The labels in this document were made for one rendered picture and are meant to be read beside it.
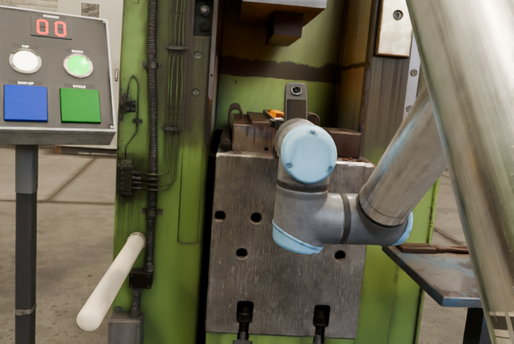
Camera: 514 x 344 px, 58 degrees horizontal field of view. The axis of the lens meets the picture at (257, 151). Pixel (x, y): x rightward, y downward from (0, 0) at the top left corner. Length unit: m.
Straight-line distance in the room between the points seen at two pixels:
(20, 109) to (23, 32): 0.18
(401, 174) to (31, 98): 0.70
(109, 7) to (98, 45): 5.39
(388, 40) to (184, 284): 0.88
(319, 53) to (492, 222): 1.44
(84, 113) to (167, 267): 0.56
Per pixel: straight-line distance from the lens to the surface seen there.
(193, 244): 1.35
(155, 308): 1.44
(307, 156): 0.75
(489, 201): 0.23
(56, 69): 1.06
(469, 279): 1.07
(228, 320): 1.22
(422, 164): 0.67
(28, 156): 1.14
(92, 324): 0.97
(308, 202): 0.78
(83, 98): 1.03
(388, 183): 0.73
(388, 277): 1.46
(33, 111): 1.00
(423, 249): 1.17
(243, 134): 1.14
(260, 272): 1.16
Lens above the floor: 1.07
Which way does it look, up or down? 8 degrees down
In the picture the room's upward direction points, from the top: 4 degrees clockwise
